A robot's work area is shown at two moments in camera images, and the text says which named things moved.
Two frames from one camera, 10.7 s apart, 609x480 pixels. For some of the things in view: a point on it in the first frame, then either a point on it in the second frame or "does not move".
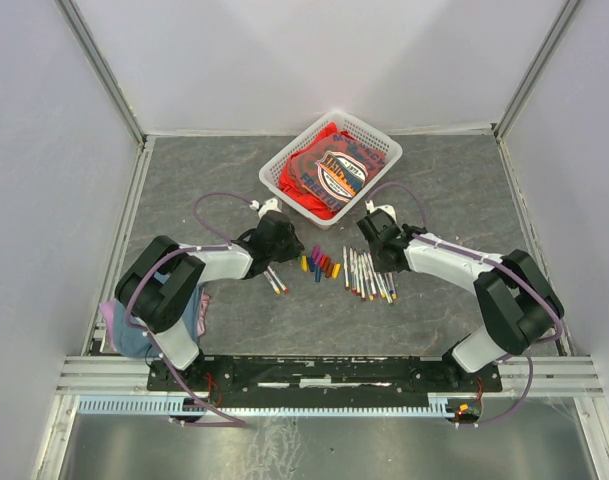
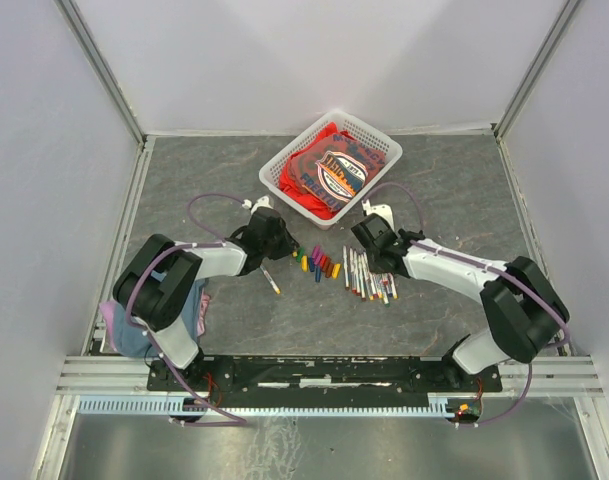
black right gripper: x=379 y=266 does not move
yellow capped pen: x=277 y=279 -> x=377 y=283
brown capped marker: x=363 y=295 does not move
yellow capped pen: x=272 y=282 does not move
